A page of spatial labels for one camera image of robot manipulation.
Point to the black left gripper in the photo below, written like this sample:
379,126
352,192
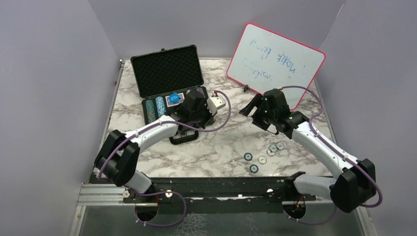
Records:
210,118

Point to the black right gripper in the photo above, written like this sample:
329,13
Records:
256,101

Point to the blue playing card deck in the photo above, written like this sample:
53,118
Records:
174,104

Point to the blue small blind button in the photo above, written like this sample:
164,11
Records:
174,98

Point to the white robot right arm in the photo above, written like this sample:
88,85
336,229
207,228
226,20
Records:
353,181

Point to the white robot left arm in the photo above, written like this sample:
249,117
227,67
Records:
118,156

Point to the black poker set case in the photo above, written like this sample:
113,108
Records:
162,73

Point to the light blue chip stack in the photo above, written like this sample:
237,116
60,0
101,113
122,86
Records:
160,105

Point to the pink framed whiteboard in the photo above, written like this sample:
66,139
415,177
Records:
265,60

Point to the green blue chip stack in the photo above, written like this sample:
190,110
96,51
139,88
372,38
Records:
150,109

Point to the green blue poker chip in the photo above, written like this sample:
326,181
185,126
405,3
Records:
248,156
254,168

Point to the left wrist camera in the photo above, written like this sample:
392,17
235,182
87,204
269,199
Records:
216,103

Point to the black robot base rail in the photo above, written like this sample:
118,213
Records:
204,195

